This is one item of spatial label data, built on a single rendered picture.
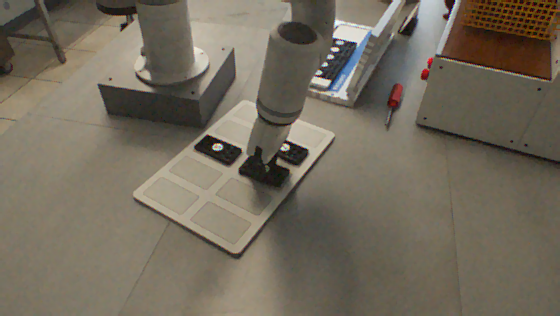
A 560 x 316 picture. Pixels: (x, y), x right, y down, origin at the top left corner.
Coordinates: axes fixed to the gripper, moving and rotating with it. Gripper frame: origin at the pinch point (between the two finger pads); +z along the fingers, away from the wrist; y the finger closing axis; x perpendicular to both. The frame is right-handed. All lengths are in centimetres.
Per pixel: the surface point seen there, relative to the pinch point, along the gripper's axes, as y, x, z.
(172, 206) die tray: 16.8, -10.6, 4.9
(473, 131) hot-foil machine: -33, 37, -7
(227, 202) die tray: 10.8, -1.8, 3.0
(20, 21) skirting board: -135, -294, 153
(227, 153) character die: -0.7, -9.2, 3.7
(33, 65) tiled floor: -96, -229, 144
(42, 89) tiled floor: -77, -196, 137
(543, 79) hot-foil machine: -34, 41, -25
